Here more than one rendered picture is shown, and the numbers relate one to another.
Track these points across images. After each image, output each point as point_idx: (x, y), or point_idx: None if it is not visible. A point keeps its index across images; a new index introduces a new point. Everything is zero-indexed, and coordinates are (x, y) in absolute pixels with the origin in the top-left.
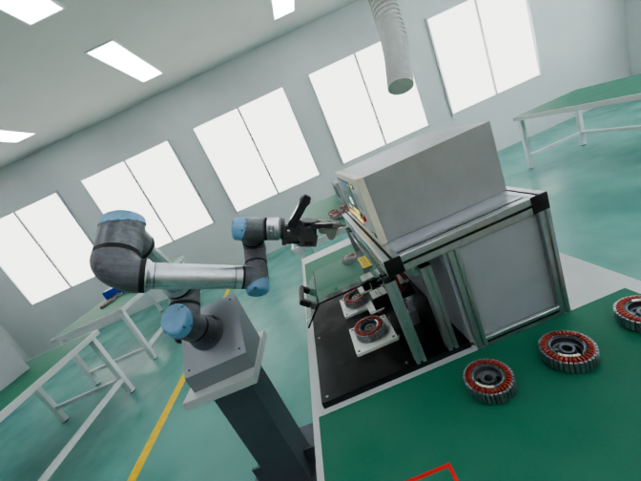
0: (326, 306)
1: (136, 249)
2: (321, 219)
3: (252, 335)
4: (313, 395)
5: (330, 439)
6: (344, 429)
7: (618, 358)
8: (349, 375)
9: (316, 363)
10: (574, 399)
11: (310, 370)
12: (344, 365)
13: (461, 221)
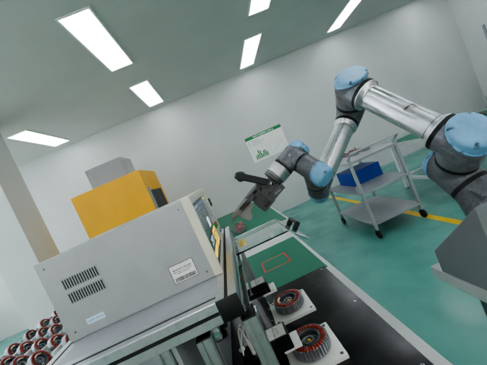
0: (376, 350)
1: (338, 108)
2: (244, 202)
3: (476, 269)
4: (338, 272)
5: (316, 263)
6: (309, 267)
7: None
8: (308, 280)
9: (350, 289)
10: None
11: (352, 283)
12: (313, 284)
13: None
